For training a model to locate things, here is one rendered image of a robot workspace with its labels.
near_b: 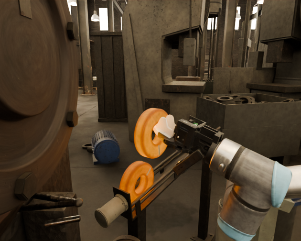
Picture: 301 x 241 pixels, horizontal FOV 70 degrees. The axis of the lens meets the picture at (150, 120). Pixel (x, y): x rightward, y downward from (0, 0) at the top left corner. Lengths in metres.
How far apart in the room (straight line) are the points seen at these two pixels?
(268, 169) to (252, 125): 1.98
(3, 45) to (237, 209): 0.53
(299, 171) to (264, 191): 0.19
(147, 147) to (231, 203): 0.26
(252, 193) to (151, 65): 2.50
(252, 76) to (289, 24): 0.90
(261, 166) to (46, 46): 0.46
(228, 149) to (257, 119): 1.99
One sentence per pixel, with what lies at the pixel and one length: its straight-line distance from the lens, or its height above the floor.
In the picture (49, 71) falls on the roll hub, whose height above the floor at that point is 1.10.
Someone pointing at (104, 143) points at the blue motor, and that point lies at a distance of 2.39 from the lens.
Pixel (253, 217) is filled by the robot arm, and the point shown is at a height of 0.77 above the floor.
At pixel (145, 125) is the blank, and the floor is 0.95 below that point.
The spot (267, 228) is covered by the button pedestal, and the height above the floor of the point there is 0.40.
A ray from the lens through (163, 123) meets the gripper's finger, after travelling 0.61.
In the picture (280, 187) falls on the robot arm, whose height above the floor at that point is 0.86.
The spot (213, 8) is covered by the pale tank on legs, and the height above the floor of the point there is 3.16.
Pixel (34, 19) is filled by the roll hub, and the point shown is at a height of 1.15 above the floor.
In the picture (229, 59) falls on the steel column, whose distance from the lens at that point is 9.12.
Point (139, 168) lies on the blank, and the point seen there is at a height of 0.77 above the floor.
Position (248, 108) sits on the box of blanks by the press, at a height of 0.69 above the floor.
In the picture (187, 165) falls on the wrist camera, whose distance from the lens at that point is 0.60.
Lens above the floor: 1.10
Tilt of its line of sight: 14 degrees down
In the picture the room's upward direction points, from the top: straight up
